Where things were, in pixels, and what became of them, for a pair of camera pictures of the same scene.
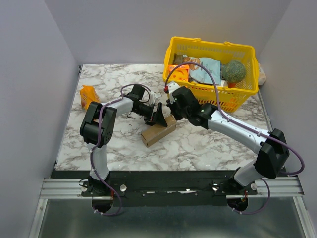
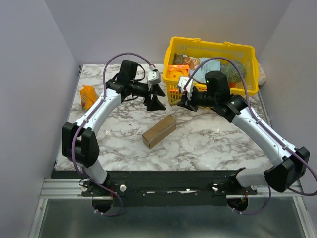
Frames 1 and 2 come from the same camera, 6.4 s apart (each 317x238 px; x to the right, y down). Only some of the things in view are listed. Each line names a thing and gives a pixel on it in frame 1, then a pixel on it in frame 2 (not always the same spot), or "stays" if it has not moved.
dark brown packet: [178, 59] stays
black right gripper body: [172, 106] -> [189, 98]
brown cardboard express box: [152, 133] stays
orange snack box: [181, 73] stays
